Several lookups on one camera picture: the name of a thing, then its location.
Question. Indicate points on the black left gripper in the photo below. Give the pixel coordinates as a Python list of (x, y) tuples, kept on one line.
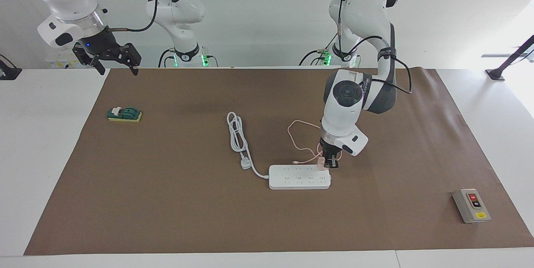
[(330, 150)]

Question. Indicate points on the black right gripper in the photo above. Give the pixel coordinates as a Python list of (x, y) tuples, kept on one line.
[(100, 44)]

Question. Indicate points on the pink wall charger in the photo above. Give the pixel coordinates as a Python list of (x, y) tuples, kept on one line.
[(320, 164)]

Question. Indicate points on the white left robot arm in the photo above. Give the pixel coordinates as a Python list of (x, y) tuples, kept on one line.
[(346, 113)]

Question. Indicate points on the white power strip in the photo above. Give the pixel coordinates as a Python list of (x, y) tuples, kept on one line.
[(300, 180)]

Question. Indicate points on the white box with yellow labels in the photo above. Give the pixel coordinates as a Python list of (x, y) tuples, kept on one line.
[(58, 62)]

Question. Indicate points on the brown paper table mat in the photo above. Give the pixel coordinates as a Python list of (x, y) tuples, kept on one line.
[(250, 218)]

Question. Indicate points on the black stand base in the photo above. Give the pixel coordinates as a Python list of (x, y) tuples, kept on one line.
[(10, 74)]

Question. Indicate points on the black clamp stand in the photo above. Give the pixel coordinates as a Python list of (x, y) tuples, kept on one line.
[(496, 75)]

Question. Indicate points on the green knife switch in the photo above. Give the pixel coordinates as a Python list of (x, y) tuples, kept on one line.
[(125, 113)]

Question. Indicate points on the grey on-off switch box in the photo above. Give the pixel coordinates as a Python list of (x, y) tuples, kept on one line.
[(469, 211)]

